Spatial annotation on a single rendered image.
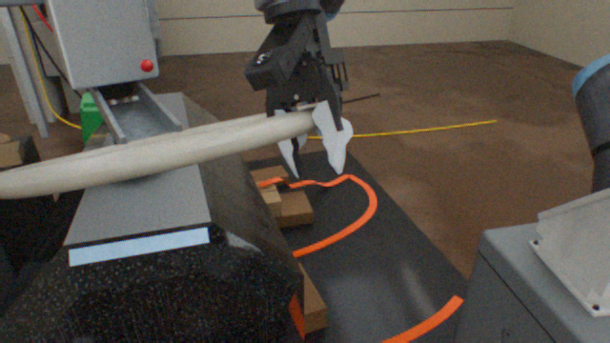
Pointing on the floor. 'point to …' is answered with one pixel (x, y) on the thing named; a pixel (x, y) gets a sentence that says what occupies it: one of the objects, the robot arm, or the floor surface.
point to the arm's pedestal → (521, 296)
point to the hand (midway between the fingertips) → (314, 167)
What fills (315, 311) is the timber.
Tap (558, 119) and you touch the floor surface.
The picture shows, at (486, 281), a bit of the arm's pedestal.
